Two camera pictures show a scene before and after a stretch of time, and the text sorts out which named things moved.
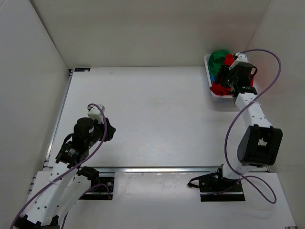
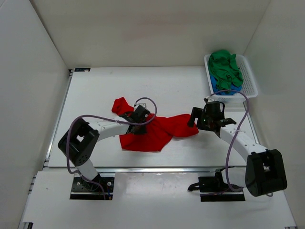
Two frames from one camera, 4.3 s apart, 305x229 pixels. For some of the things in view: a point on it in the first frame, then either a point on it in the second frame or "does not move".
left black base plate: x=101 y=189 does not move
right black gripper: x=220 y=79 -> x=195 y=113
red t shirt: x=224 y=90 -> x=159 y=131
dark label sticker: x=82 y=69 does not move
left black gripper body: x=99 y=133 -> x=140 y=130
